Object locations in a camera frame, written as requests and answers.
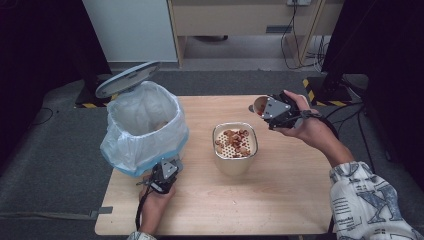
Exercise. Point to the grey floor tape strip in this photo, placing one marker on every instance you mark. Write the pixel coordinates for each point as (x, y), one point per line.
(101, 210)

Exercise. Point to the light wooden desk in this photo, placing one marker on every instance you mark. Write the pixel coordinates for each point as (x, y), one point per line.
(233, 18)

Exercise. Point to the white power strip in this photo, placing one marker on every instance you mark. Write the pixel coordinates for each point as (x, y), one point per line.
(299, 2)

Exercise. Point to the person's right hand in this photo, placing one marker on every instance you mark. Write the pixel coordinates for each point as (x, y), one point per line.
(310, 130)

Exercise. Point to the trash bin with plastic liner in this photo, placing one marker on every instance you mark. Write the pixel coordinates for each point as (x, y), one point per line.
(143, 140)

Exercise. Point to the brown food scraps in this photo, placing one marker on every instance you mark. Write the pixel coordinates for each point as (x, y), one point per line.
(235, 140)

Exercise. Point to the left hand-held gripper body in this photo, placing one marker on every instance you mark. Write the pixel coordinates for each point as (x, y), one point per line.
(166, 173)

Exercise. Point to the white cabinet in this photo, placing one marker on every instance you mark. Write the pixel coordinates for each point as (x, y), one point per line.
(130, 30)

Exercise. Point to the cream strainer container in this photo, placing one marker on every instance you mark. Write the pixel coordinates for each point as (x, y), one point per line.
(233, 165)

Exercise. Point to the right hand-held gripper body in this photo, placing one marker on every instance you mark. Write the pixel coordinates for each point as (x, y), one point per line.
(280, 113)

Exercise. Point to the person's left hand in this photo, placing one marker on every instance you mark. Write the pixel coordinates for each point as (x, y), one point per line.
(156, 203)

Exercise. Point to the black stand with striped base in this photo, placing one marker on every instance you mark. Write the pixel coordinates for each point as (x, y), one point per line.
(331, 88)
(93, 100)

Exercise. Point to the white pedal trash bin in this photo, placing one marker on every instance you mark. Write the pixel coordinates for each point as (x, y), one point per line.
(126, 78)

